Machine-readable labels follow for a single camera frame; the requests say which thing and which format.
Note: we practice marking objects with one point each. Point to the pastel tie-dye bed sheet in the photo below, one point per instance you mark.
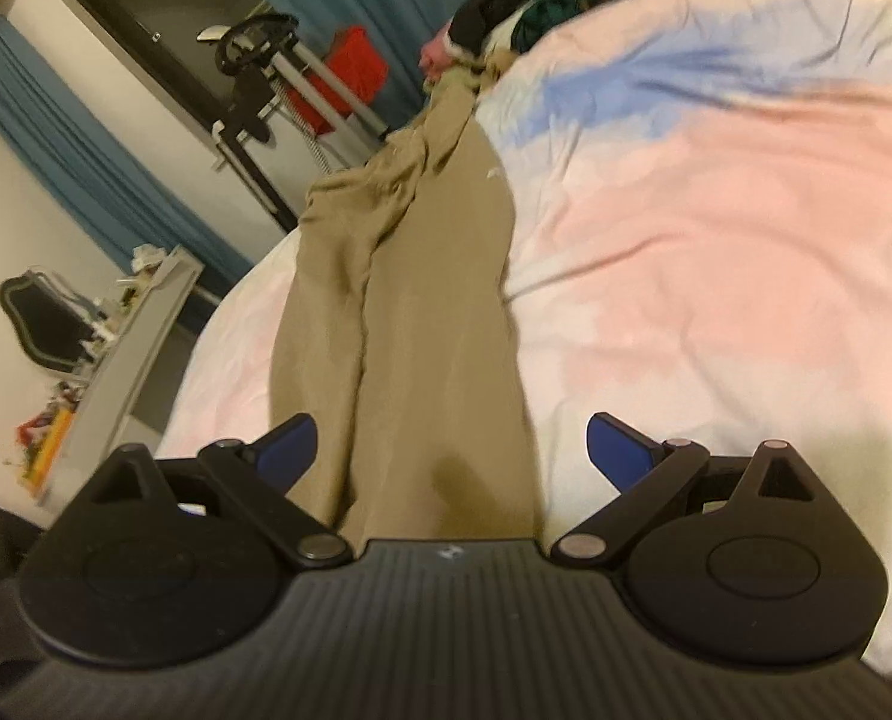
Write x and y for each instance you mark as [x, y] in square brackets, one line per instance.
[641, 225]

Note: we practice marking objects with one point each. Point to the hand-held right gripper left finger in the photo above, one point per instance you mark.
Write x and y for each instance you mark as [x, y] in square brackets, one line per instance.
[290, 450]

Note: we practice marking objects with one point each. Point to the dark window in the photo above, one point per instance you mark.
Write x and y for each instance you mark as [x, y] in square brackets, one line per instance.
[161, 22]

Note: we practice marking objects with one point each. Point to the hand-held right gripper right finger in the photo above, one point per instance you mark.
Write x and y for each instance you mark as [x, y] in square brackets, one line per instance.
[617, 450]

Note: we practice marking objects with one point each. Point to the blue curtain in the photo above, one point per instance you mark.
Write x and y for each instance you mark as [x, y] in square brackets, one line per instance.
[101, 157]

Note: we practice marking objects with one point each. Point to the khaki pants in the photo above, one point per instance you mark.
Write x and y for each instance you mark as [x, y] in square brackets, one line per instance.
[408, 330]

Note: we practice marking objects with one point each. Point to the pink cloth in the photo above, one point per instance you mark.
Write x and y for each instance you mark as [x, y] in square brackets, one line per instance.
[438, 56]

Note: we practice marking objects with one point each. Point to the exercise bike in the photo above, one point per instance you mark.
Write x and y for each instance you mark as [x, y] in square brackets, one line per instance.
[273, 97]

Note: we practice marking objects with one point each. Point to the colourful toys pile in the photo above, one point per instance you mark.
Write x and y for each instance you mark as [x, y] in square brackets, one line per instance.
[44, 427]

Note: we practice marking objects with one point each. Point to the grey desk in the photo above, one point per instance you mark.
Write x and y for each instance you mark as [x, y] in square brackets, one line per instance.
[116, 375]

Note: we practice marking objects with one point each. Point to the red bag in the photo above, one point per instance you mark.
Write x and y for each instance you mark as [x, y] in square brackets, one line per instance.
[348, 71]

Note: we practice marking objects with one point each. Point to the clutter of small desk items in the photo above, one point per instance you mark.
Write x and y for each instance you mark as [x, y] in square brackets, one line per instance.
[127, 292]

